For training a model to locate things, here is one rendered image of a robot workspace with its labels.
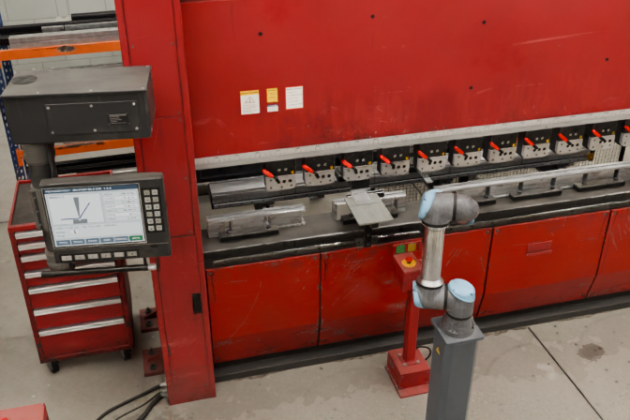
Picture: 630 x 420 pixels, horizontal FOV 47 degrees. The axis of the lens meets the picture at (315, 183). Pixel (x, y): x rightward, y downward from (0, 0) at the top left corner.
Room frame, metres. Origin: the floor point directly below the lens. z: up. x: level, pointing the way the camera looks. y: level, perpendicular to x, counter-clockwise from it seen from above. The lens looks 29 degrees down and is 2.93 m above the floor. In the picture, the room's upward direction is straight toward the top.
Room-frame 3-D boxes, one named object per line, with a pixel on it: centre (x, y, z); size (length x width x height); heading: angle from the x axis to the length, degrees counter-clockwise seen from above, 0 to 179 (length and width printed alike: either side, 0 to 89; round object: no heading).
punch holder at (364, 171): (3.29, -0.21, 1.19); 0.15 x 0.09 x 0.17; 104
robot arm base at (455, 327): (2.51, -0.63, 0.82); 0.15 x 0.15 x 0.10
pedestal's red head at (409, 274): (3.01, -0.51, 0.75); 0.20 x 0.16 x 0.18; 105
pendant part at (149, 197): (2.42, 0.80, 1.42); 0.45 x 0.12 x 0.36; 97
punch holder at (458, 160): (3.44, -0.79, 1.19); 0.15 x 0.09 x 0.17; 104
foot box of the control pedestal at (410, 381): (2.98, -0.52, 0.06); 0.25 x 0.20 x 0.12; 15
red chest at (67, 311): (3.26, 1.31, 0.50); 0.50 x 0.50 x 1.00; 14
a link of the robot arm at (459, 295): (2.51, -0.62, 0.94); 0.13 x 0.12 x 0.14; 81
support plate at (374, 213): (3.15, -0.27, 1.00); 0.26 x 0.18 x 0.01; 14
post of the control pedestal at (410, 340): (3.01, -0.51, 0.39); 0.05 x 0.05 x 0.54; 15
